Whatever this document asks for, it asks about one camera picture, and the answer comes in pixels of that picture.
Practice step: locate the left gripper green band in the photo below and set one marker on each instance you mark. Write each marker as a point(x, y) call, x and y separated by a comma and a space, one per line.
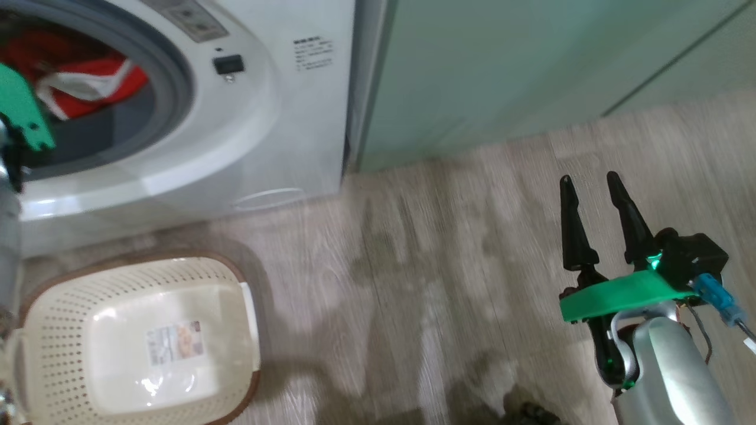
point(20, 109)

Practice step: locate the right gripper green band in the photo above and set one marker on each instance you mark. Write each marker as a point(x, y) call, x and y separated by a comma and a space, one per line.
point(626, 292)

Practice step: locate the red and white garment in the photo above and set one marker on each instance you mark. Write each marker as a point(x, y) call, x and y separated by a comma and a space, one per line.
point(88, 82)

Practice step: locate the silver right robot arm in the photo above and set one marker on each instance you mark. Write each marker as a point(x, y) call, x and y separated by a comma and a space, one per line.
point(673, 372)

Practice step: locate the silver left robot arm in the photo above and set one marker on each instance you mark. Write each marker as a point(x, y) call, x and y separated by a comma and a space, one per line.
point(8, 248)

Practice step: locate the pale green narrow cabinet door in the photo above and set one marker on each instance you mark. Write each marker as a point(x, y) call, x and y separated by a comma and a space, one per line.
point(697, 77)

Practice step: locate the white front-load washing machine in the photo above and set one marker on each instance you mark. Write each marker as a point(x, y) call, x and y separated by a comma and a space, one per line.
point(266, 130)

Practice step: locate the cream perforated laundry basket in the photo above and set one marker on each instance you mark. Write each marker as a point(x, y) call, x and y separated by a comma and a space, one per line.
point(118, 354)

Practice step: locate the pale green wide cabinet panel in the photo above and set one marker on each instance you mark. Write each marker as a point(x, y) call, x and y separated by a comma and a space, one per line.
point(472, 77)

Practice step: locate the round filter cover panel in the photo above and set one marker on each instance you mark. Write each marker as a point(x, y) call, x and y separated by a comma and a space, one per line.
point(269, 199)

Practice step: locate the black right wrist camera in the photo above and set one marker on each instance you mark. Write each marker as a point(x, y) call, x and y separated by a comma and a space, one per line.
point(691, 254)

